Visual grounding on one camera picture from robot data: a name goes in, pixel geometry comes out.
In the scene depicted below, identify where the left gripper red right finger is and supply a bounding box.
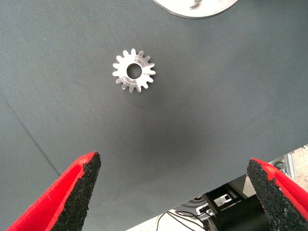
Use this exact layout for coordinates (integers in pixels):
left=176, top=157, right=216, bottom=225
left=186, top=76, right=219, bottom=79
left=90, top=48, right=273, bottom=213
left=246, top=157, right=308, bottom=231

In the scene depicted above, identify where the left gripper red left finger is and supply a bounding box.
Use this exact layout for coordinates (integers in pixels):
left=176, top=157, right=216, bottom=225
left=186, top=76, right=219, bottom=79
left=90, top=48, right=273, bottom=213
left=6, top=151, right=102, bottom=231

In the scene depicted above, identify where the small steel planetary gear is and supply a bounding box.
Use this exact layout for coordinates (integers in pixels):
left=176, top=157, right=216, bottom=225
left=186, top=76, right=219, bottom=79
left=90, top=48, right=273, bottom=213
left=112, top=48, right=156, bottom=93

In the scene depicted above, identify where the round metal carrier plate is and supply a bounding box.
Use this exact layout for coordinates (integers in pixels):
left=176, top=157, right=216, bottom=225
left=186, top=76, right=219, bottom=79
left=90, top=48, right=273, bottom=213
left=152, top=0, right=239, bottom=19

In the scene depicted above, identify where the aluminium profile bar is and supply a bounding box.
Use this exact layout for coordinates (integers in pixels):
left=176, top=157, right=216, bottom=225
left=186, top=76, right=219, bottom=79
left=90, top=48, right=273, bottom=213
left=271, top=154, right=295, bottom=179

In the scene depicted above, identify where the grey flat panel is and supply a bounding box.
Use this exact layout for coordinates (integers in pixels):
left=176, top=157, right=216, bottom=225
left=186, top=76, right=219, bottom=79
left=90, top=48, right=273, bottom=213
left=228, top=174, right=253, bottom=199

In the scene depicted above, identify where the dark grey table cloth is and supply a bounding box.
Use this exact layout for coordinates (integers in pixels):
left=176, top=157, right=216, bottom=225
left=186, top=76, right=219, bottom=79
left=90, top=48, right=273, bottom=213
left=0, top=0, right=308, bottom=231

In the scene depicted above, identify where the black metal frame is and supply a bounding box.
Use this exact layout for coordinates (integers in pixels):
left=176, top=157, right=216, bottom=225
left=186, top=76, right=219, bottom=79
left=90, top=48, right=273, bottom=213
left=203, top=185, right=268, bottom=231

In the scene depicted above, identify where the thin black floor cable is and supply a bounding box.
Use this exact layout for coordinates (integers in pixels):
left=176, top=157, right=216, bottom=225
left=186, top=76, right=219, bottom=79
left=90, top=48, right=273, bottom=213
left=155, top=210, right=211, bottom=231

